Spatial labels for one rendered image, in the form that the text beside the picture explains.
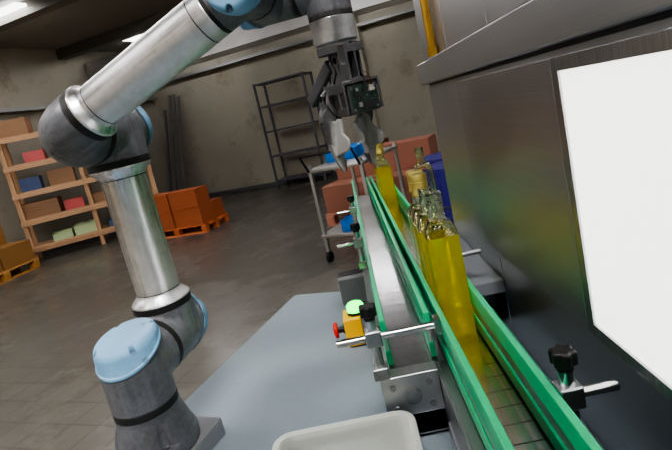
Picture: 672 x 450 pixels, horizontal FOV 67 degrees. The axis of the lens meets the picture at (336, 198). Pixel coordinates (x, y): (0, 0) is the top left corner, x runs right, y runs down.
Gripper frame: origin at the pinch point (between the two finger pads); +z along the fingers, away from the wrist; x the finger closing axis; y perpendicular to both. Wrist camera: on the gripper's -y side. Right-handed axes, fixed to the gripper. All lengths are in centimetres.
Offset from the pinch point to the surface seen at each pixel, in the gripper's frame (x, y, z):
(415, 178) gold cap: 12.6, -0.6, 6.8
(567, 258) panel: 7.2, 36.2, 14.3
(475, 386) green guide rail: -10.7, 35.7, 24.2
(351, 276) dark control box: 18, -49, 41
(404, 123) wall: 567, -770, 82
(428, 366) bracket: -3.9, 16.0, 33.1
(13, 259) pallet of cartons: -149, -790, 122
